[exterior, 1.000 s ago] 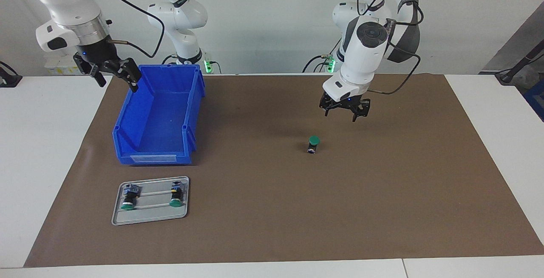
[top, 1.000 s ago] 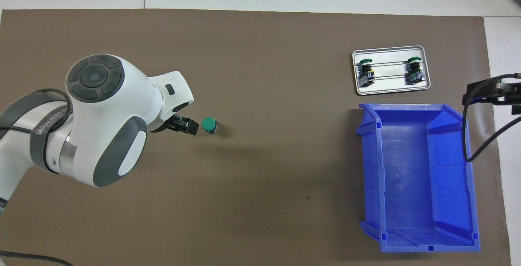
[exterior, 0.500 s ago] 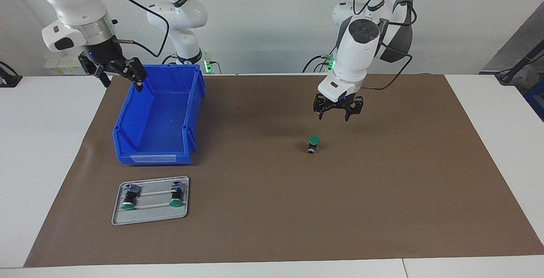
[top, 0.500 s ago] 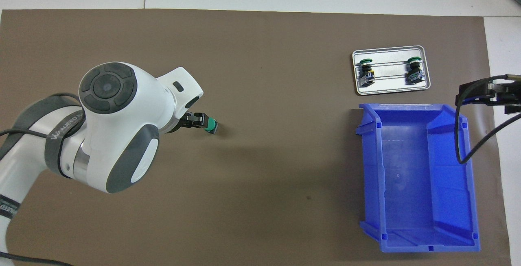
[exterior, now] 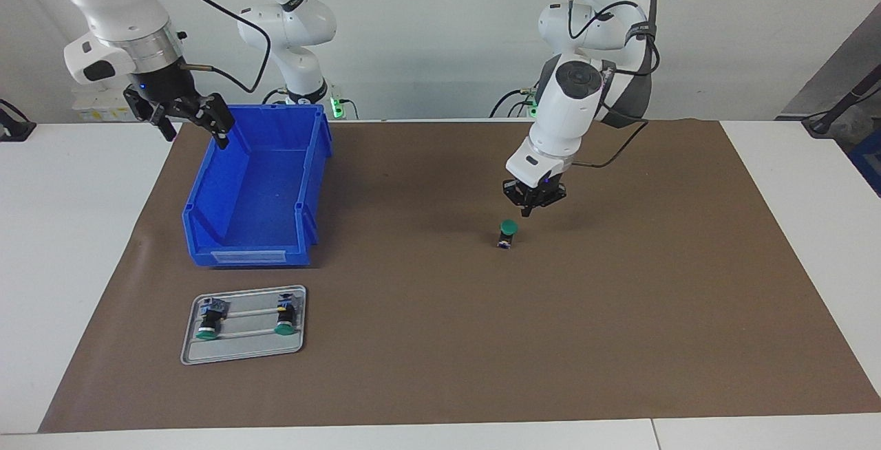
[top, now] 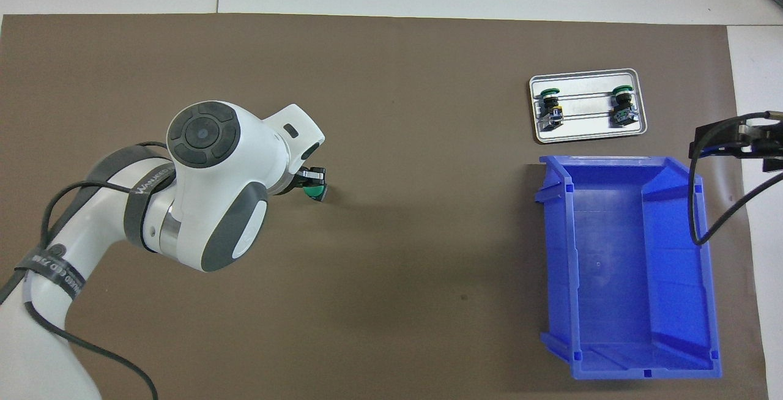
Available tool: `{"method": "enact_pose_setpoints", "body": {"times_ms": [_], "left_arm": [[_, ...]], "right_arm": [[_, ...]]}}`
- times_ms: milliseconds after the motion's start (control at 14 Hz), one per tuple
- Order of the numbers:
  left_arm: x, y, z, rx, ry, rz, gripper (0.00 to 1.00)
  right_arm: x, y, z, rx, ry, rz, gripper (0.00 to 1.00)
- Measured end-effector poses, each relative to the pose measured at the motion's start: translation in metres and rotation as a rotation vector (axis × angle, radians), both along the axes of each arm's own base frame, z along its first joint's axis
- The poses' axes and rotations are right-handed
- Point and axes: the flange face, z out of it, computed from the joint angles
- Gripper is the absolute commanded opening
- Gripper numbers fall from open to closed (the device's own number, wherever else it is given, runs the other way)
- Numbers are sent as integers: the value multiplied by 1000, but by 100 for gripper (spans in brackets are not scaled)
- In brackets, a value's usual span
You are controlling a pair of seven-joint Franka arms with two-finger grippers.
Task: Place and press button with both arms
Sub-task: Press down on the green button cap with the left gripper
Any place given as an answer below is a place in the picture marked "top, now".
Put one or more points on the green push button switch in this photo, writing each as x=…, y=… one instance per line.
x=314, y=192
x=623, y=109
x=552, y=106

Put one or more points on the silver metal tray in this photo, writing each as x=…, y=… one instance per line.
x=587, y=132

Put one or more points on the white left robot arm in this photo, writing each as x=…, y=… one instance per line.
x=202, y=204

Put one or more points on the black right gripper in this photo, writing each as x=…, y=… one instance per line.
x=768, y=140

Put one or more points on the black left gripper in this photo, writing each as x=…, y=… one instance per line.
x=289, y=184

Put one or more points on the brown table mat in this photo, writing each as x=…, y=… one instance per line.
x=428, y=265

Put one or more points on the blue plastic storage bin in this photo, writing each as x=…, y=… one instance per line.
x=612, y=265

